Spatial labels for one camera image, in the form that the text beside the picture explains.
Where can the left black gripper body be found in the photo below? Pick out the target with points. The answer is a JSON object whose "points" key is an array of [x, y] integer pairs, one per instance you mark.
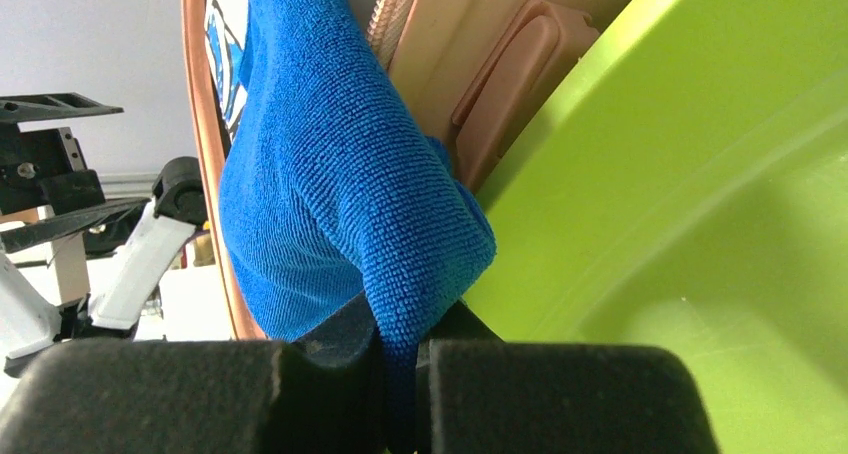
{"points": [[45, 168]]}

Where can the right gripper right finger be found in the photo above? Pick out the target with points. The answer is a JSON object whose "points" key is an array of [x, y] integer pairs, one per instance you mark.
{"points": [[480, 394]]}

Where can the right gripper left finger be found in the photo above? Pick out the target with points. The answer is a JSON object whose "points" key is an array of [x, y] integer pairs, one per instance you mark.
{"points": [[319, 394]]}

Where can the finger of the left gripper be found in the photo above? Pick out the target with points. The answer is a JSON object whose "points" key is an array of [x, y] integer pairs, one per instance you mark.
{"points": [[54, 106], [68, 224]]}

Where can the blue towel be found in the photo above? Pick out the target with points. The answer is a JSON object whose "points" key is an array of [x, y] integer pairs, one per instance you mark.
{"points": [[330, 191]]}

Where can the green plastic tray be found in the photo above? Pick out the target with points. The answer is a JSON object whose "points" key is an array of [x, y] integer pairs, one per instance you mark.
{"points": [[686, 187]]}

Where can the pink hard-shell suitcase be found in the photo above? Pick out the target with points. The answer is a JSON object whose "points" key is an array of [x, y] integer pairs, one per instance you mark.
{"points": [[473, 73]]}

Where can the white shirt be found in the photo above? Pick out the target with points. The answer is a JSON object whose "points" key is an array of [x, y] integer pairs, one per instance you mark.
{"points": [[226, 27]]}

